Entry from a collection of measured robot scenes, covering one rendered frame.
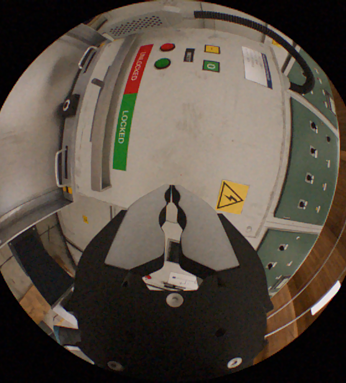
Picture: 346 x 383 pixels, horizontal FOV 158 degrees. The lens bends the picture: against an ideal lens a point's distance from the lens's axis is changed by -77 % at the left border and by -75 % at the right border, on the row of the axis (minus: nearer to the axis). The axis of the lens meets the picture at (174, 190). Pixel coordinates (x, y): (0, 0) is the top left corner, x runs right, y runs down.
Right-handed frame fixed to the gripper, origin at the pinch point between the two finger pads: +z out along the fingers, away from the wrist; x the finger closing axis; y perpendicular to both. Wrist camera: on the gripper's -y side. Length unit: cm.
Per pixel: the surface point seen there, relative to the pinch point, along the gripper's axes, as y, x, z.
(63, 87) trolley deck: -18.8, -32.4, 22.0
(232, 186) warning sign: 4.6, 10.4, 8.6
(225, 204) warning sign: 7.8, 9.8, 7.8
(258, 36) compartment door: -51, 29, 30
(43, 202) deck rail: 12.2, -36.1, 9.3
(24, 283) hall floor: 92, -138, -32
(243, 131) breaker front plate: -4.8, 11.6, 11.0
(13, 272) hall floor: 73, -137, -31
